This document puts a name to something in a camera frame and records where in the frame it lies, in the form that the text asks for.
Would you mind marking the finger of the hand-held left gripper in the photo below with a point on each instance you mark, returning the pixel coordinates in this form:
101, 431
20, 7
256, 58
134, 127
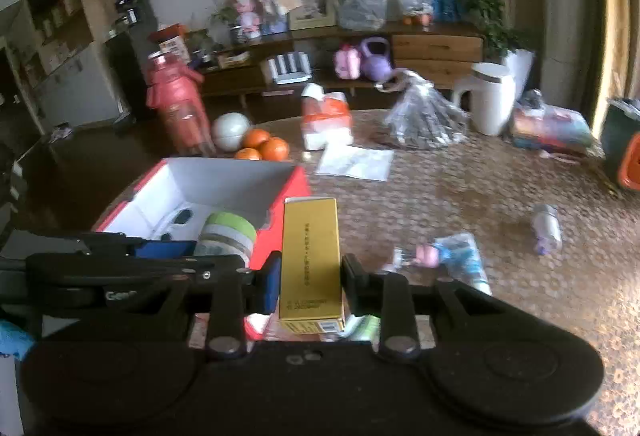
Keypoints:
165, 249
150, 271

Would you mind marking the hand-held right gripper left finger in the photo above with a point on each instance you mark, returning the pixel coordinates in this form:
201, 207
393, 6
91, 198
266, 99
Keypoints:
272, 283

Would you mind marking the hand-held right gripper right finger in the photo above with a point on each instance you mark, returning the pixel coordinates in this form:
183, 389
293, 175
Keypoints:
352, 288

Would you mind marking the white sunglasses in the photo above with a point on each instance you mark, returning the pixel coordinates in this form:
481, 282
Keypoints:
182, 216

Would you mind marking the green plastic tube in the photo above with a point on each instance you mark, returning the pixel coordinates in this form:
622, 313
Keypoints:
367, 328

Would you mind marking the small pink box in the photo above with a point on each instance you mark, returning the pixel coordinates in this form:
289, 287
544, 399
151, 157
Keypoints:
257, 326

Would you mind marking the yellow carton box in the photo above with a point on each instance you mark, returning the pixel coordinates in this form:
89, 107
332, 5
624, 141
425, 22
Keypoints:
310, 256

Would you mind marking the green and white tape roll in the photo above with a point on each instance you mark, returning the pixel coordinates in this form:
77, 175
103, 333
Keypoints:
227, 236

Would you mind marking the red cardboard box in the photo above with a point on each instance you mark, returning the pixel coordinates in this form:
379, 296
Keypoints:
295, 188

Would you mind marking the small clear bottle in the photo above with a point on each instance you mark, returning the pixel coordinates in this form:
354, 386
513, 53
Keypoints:
547, 226

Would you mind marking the clear glass cup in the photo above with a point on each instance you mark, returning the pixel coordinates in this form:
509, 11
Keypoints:
195, 131

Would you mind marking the orange fruit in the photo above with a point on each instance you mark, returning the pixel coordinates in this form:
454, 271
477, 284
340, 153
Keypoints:
247, 155
275, 150
256, 138

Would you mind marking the white paper sheet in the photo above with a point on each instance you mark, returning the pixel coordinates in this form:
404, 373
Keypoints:
355, 161

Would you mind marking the patterned lace tablecloth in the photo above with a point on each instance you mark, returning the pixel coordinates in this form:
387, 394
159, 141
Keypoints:
450, 196

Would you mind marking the white round ball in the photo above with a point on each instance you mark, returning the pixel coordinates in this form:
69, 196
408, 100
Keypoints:
231, 131

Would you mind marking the red water bottle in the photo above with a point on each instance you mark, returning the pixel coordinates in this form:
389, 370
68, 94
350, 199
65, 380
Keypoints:
172, 86

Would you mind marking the orange tissue pack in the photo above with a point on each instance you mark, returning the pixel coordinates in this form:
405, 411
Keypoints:
325, 116

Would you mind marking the black cabinet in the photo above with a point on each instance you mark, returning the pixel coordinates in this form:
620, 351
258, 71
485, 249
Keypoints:
130, 76

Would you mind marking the clear plastic bag of seeds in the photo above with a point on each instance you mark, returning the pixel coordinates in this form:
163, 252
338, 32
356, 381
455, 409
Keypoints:
425, 116

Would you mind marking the printed cardboard box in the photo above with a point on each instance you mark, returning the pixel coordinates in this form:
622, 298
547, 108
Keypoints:
174, 50

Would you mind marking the white router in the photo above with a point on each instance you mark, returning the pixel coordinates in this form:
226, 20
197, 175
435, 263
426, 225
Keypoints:
290, 69

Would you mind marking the pink toy backpack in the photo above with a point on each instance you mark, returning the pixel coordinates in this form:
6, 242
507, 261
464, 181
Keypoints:
347, 62

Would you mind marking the purple kettlebell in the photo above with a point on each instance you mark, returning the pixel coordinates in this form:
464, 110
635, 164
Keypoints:
376, 61

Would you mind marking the large white mug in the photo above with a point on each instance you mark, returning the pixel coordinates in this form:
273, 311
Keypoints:
492, 101

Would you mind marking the small potted plant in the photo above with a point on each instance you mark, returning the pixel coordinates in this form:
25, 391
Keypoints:
224, 21

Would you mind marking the black coffee machine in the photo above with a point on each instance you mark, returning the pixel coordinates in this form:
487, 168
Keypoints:
131, 7

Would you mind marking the pink doll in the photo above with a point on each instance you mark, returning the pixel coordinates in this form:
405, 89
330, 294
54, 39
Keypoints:
246, 14

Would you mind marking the wooden cabinet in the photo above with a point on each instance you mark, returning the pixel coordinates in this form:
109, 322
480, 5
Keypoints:
435, 49

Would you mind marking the stack of colourful books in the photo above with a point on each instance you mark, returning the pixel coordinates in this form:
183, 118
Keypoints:
555, 131

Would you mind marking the dark plastic bag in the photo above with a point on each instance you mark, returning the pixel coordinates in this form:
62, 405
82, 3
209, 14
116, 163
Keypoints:
532, 100

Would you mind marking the white plant pot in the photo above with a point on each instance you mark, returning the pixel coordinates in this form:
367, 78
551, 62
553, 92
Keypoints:
520, 66

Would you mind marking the grey plastic bag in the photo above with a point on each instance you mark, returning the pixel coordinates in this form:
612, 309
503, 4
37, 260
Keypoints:
362, 10

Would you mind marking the green and orange bin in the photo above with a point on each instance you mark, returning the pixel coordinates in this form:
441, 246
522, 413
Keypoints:
617, 136

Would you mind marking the yellow curtain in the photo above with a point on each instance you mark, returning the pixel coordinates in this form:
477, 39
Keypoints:
612, 16

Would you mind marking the wall shelf unit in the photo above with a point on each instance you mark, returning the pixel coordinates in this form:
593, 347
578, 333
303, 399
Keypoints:
55, 41

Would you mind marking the photo frame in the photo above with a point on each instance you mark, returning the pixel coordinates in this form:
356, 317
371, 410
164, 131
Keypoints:
311, 16

